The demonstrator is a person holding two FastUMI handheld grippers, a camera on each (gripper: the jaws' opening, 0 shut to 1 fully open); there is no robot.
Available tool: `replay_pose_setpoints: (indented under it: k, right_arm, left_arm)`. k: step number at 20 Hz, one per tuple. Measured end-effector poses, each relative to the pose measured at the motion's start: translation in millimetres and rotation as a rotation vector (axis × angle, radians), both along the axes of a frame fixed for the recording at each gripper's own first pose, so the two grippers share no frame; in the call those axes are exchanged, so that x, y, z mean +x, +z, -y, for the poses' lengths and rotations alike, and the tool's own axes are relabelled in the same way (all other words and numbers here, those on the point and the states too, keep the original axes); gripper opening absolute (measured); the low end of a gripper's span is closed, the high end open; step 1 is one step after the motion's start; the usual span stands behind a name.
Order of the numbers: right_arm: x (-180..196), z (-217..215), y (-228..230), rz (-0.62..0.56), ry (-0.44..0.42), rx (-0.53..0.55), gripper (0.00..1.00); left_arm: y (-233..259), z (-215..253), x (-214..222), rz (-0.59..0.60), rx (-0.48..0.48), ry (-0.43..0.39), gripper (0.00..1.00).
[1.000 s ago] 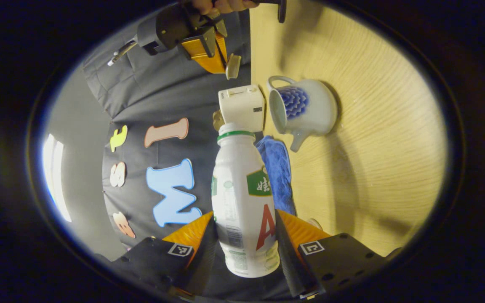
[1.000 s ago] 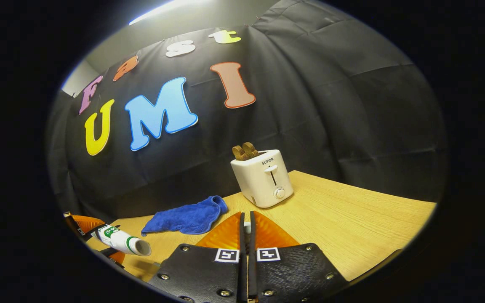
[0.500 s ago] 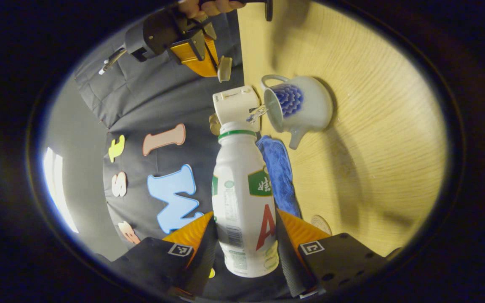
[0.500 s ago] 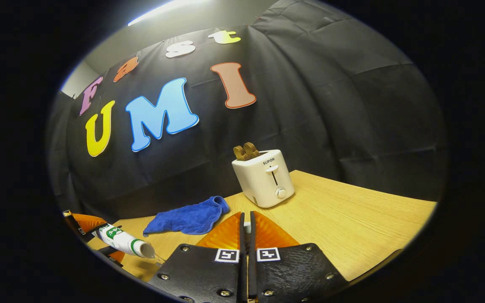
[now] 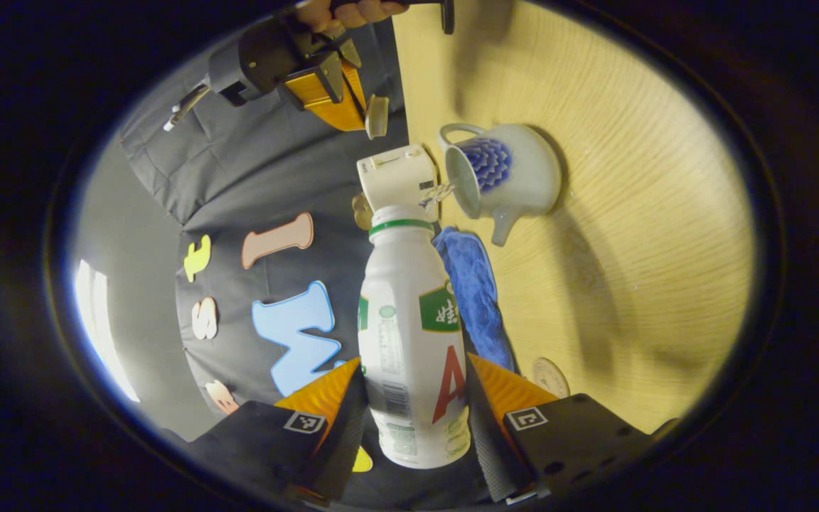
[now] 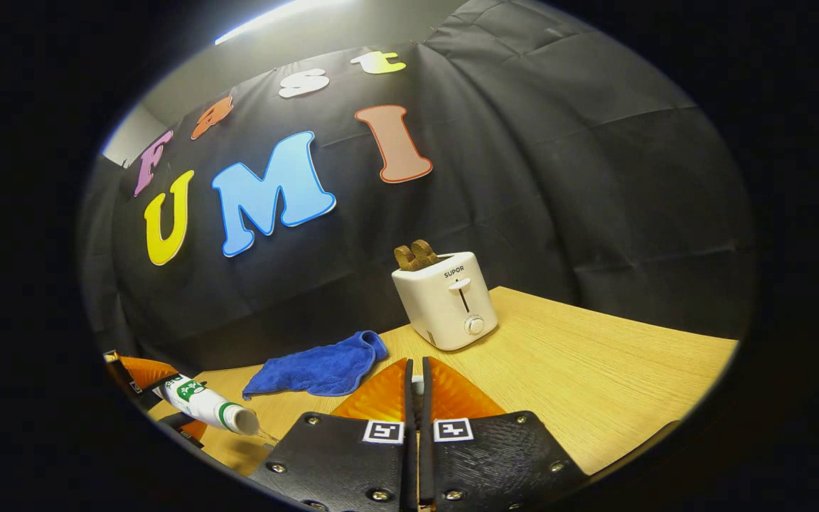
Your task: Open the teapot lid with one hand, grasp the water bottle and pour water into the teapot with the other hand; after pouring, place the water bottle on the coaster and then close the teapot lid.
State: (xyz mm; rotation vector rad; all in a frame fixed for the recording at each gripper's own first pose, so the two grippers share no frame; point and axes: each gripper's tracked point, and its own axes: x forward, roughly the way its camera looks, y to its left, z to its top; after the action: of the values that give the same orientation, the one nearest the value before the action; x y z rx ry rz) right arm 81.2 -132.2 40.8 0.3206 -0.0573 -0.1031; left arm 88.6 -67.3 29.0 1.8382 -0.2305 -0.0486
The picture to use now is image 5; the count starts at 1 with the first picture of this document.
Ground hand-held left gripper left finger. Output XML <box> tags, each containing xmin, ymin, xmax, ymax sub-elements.
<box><xmin>186</xmin><ymin>356</ymin><xmax>369</xmax><ymax>506</ymax></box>

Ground white teacup lid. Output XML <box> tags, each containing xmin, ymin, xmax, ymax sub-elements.
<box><xmin>365</xmin><ymin>95</ymin><xmax>390</xmax><ymax>139</ymax></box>

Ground metal backdrop clamp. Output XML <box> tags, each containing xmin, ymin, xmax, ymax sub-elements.
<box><xmin>163</xmin><ymin>84</ymin><xmax>211</xmax><ymax>132</ymax></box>

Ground blue towel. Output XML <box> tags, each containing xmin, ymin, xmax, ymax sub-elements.
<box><xmin>432</xmin><ymin>226</ymin><xmax>517</xmax><ymax>374</ymax></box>

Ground white toaster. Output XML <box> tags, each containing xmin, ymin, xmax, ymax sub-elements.
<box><xmin>357</xmin><ymin>144</ymin><xmax>440</xmax><ymax>223</ymax></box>

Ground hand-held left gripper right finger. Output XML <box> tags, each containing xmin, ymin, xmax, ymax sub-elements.
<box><xmin>463</xmin><ymin>352</ymin><xmax>666</xmax><ymax>503</ymax></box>

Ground round brown coaster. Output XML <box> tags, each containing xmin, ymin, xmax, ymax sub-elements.
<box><xmin>532</xmin><ymin>357</ymin><xmax>571</xmax><ymax>399</ymax></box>

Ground white water bottle green label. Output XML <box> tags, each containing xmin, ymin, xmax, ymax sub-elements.
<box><xmin>358</xmin><ymin>205</ymin><xmax>472</xmax><ymax>470</ymax></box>

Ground clear poured water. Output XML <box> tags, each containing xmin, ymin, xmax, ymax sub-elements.
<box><xmin>420</xmin><ymin>181</ymin><xmax>457</xmax><ymax>208</ymax></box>

